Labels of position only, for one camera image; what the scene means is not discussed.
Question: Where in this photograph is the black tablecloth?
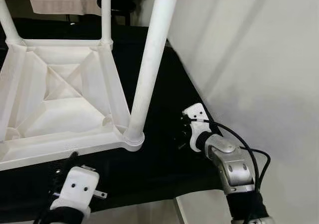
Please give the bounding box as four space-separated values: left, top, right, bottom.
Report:
0 17 235 224

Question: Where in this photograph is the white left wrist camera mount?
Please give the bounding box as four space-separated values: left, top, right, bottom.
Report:
50 167 99 217

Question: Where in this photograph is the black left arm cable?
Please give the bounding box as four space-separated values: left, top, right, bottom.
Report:
32 169 65 224

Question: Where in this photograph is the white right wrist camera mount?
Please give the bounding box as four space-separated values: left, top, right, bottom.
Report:
182 103 212 152

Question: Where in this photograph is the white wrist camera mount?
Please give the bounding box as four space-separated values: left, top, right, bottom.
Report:
182 103 212 152
50 167 99 217

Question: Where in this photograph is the white plastic table top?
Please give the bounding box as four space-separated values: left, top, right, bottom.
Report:
0 37 145 172

